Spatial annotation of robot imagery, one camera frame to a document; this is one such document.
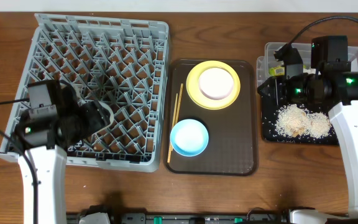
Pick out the wooden chopstick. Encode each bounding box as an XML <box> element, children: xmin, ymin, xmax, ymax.
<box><xmin>175</xmin><ymin>84</ymin><xmax>183</xmax><ymax>125</ymax></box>
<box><xmin>167</xmin><ymin>93</ymin><xmax>178</xmax><ymax>163</ymax></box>

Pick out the light blue bowl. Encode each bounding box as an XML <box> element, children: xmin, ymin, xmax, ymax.
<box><xmin>170</xmin><ymin>119</ymin><xmax>209</xmax><ymax>157</ymax></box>

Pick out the rice food waste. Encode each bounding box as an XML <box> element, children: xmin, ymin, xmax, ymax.
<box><xmin>275</xmin><ymin>104</ymin><xmax>332</xmax><ymax>138</ymax></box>

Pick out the white bowl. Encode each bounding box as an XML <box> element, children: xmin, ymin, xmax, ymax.
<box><xmin>198</xmin><ymin>67</ymin><xmax>234</xmax><ymax>100</ymax></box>

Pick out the green snack wrapper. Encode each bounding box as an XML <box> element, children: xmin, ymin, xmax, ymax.
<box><xmin>268</xmin><ymin>66</ymin><xmax>285</xmax><ymax>76</ymax></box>

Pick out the black waste tray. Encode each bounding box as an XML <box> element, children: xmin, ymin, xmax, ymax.
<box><xmin>257</xmin><ymin>84</ymin><xmax>339</xmax><ymax>146</ymax></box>

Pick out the grey plastic dishwasher rack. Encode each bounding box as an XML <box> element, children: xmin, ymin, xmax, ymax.
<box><xmin>6</xmin><ymin>14</ymin><xmax>170</xmax><ymax>172</ymax></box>

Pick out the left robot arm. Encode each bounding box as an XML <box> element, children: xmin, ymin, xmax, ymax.
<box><xmin>12</xmin><ymin>80</ymin><xmax>114</xmax><ymax>223</ymax></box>

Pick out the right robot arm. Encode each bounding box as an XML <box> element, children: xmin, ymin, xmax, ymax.
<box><xmin>257</xmin><ymin>35</ymin><xmax>358</xmax><ymax>223</ymax></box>

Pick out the clear plastic bin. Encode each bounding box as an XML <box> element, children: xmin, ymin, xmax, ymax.
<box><xmin>256</xmin><ymin>42</ymin><xmax>358</xmax><ymax>86</ymax></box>

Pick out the yellow round plate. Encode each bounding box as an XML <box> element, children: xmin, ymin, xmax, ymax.
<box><xmin>186</xmin><ymin>60</ymin><xmax>241</xmax><ymax>110</ymax></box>

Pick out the dark brown serving tray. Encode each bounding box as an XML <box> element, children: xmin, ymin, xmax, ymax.
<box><xmin>164</xmin><ymin>59</ymin><xmax>259</xmax><ymax>176</ymax></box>

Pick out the right wooden chopstick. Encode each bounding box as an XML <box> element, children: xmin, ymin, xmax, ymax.
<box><xmin>175</xmin><ymin>84</ymin><xmax>183</xmax><ymax>125</ymax></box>

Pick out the left wooden chopstick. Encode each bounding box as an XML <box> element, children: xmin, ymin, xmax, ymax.
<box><xmin>167</xmin><ymin>93</ymin><xmax>178</xmax><ymax>163</ymax></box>

